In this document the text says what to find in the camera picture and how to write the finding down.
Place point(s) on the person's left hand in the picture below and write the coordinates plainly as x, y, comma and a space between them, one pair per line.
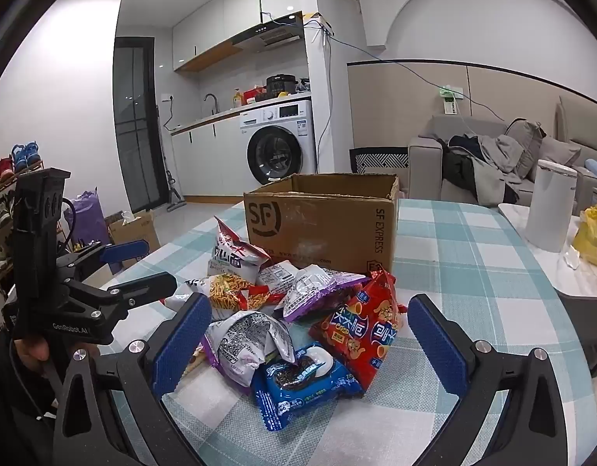
29, 349

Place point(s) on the grey jacket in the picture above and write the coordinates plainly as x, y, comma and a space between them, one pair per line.
497, 165

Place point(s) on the silver snack packet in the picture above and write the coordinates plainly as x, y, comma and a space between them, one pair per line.
245, 344

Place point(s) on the dark clothes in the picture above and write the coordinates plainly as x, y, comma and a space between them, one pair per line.
458, 165

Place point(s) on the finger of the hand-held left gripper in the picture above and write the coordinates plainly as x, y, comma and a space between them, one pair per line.
143, 289
126, 250

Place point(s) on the steel range hood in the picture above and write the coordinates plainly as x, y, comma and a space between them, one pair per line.
269, 36

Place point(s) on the purple bag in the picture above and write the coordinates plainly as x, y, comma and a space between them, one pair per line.
87, 218

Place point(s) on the white lower cabinets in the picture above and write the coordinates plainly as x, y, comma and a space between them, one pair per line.
201, 155

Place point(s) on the yellow plastic bag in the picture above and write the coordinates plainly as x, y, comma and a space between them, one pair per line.
592, 238

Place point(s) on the steel faucet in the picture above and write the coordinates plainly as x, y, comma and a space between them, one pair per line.
216, 107

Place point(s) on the white washing machine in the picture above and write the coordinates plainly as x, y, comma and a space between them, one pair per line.
298, 145

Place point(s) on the dark glass door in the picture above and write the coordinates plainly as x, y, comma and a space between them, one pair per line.
133, 121

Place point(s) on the white upper cabinets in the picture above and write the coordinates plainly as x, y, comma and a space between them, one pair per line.
216, 24

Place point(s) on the purple and white snack packet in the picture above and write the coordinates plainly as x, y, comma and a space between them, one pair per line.
313, 291

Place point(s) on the grey floor mop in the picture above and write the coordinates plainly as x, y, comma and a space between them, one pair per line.
175, 201

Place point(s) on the red box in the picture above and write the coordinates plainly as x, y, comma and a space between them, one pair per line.
254, 94

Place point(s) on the red shoes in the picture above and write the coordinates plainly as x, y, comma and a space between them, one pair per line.
0, 170

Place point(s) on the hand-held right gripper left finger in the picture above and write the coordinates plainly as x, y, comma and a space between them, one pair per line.
182, 344

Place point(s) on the white cabinets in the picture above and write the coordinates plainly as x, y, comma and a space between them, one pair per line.
216, 24
201, 155

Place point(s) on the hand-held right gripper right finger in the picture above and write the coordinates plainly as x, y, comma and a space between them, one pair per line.
439, 344

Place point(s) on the yellow bottle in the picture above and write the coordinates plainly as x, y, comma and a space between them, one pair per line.
237, 99

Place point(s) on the blue shoes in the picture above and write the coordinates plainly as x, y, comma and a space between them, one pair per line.
24, 153

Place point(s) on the grey sofa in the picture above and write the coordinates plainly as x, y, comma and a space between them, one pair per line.
424, 165

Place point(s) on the black patterned basket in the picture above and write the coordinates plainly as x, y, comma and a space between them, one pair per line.
381, 160

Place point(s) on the light grey cushion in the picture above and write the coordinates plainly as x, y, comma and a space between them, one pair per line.
560, 155

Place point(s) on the dark grey cushion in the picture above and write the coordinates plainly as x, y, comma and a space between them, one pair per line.
524, 143

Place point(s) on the printed floor cardboard box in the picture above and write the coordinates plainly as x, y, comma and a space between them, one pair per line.
138, 230

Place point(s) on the shoe rack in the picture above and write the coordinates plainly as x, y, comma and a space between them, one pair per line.
2, 204

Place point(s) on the white red-edged snack packet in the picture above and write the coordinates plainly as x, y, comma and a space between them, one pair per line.
274, 276

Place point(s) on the blue cookie packet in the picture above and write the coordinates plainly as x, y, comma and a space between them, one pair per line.
298, 388

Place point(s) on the white cylindrical bin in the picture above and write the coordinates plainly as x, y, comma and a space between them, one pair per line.
548, 208

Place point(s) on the brown cardboard box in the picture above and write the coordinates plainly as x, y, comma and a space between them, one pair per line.
327, 233

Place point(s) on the white and red snack packet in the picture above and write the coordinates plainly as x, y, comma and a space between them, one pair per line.
230, 259

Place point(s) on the orange noodle snack packet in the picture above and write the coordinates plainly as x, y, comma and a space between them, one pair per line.
228, 293

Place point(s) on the black pressure cooker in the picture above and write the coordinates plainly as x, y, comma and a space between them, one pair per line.
281, 86

